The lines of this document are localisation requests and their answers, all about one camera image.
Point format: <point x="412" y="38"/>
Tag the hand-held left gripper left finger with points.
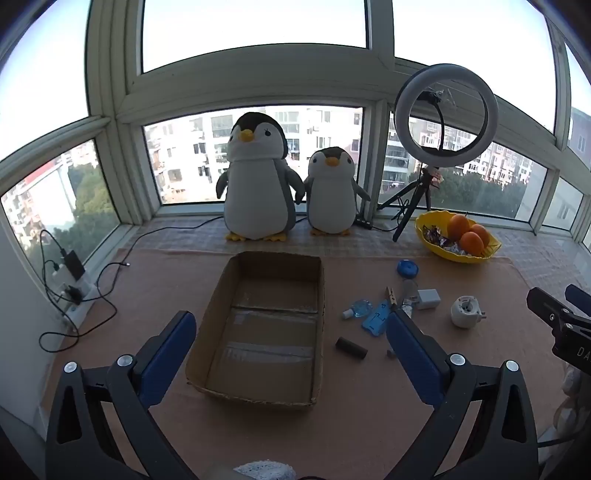
<point x="171" y="350"/>

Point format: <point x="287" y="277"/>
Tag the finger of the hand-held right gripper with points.
<point x="581" y="301"/>
<point x="547" y="307"/>

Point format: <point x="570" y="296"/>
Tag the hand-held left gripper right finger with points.
<point x="411" y="357"/>

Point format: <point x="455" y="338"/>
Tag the black cylinder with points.
<point x="351" y="347"/>

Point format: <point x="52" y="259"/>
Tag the white USB charger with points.
<point x="428" y="299"/>

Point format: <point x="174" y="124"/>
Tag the wooden clothespin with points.
<point x="391" y="297"/>

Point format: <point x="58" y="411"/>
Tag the white plug-in mosquito heater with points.
<point x="464" y="311"/>

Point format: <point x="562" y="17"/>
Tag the blue round case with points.
<point x="408" y="269"/>

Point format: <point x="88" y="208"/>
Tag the cardboard box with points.
<point x="268" y="341"/>

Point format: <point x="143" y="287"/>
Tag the person's right hand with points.
<point x="571" y="383"/>

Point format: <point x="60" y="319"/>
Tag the person's left hand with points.
<point x="265" y="470"/>

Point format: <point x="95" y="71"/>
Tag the blue plastic phone stand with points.
<point x="376" y="321"/>

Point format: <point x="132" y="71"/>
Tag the small clear blue bottle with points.
<point x="360" y="308"/>

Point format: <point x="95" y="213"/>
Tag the yellow fruit bowl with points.
<point x="461" y="257"/>

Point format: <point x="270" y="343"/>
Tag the white power strip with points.
<point x="85" y="297"/>

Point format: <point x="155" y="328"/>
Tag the black plug adapter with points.
<point x="74" y="295"/>

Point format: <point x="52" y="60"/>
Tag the pile of wrapped candies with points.
<point x="434" y="235"/>

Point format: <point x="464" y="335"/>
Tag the white power adapter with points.
<point x="60" y="279"/>

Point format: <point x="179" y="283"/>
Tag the large penguin plush toy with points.
<point x="256" y="194"/>

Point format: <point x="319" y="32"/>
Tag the small penguin plush toy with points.
<point x="330" y="198"/>

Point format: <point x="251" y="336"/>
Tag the white window frame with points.
<point x="124" y="92"/>

